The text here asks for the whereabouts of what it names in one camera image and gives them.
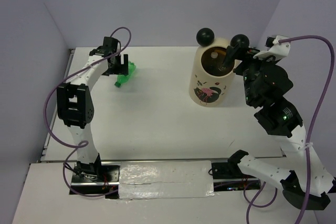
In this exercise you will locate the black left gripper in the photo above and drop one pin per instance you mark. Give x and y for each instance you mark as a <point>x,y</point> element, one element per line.
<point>123,69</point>

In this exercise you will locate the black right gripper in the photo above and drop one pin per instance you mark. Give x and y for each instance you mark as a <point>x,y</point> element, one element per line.
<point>237,51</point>

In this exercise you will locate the green plastic bottle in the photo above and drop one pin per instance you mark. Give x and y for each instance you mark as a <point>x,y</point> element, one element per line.
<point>124,78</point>

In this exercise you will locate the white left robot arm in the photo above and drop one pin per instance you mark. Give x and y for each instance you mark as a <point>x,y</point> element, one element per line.
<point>75,106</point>

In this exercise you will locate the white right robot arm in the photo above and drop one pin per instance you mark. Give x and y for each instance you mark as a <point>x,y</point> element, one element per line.
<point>307,183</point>

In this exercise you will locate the cream bin with black ears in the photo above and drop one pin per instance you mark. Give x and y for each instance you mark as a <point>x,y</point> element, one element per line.
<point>210,82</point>

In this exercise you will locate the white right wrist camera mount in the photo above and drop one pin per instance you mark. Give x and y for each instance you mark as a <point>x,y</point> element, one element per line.
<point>274,48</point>

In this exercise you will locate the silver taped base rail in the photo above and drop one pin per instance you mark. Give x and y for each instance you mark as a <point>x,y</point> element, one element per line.
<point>162,179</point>

